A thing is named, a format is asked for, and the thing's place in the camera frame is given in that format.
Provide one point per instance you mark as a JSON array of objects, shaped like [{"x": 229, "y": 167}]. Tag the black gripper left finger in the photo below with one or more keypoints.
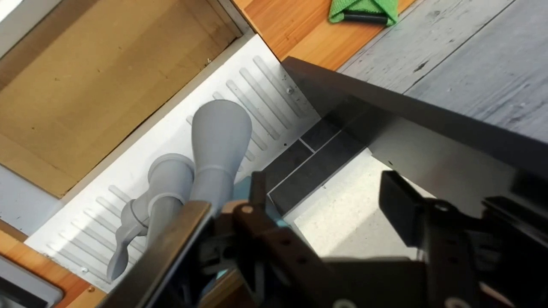
[{"x": 257, "y": 190}]

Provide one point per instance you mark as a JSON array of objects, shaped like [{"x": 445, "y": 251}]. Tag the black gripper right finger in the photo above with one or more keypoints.
[{"x": 407, "y": 207}]

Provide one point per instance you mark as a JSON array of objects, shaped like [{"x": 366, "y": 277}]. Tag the green microfibre towel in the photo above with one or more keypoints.
[{"x": 364, "y": 6}]

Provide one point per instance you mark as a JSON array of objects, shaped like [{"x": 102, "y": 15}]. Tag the white toy sink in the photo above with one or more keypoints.
[{"x": 267, "y": 95}]

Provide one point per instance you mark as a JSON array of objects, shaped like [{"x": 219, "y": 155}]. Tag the grey wood backsplash panel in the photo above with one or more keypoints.
[{"x": 472, "y": 61}]

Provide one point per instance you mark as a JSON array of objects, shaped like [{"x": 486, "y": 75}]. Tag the wooden cutting board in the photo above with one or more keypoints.
[{"x": 296, "y": 27}]

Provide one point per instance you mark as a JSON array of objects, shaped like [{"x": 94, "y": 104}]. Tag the grey toy stove top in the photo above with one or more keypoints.
[{"x": 22, "y": 287}]

